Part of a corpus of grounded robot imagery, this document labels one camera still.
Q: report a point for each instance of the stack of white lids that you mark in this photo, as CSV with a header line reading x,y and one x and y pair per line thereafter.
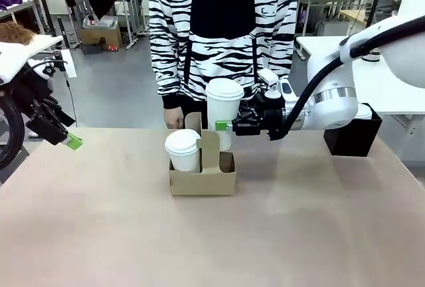
x,y
364,111

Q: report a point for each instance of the large cardboard box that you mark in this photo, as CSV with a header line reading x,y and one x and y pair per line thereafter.
x,y
103,38

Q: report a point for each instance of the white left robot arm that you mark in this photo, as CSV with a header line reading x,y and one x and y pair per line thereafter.
x,y
11,61

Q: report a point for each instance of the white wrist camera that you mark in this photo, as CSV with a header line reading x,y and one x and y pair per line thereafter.
x,y
267,79

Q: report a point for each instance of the white work table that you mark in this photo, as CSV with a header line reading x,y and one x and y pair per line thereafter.
x,y
318,42

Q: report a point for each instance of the person's right hand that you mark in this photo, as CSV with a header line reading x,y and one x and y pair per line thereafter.
x,y
174,119

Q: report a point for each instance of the person in zebra-striped hoodie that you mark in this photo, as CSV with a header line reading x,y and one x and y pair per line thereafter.
x,y
172,34

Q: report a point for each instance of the white plastic cup lid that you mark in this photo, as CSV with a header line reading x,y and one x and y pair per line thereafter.
x,y
181,142
224,87

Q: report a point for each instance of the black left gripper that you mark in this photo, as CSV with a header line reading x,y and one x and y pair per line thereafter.
x,y
43,109

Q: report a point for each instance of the black open box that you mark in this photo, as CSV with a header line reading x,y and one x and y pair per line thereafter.
x,y
352,141

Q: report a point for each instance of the purple cloth items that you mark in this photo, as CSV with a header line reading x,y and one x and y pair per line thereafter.
x,y
10,1

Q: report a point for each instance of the white side table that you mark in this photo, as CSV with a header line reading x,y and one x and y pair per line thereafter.
x,y
46,41

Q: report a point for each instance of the brown fluffy item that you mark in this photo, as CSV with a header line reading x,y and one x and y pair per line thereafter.
x,y
15,33

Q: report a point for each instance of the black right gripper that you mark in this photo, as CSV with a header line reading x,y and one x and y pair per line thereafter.
x,y
274,117

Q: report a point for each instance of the white paper cup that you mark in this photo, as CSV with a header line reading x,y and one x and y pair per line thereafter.
x,y
184,164
220,111

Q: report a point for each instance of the grey plastic bin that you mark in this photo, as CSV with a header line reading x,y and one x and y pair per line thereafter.
x,y
106,21

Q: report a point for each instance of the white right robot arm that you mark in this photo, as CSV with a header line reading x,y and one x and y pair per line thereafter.
x,y
335,107

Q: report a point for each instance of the black knob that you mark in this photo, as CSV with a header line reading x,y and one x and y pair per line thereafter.
x,y
49,68

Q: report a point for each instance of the black tripod pole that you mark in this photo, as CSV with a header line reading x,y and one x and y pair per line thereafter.
x,y
45,1

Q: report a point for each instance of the brown cardboard cup carrier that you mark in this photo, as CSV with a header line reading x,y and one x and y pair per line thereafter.
x,y
202,184

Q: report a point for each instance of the white tape roll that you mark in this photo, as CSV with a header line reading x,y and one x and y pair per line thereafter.
x,y
372,56

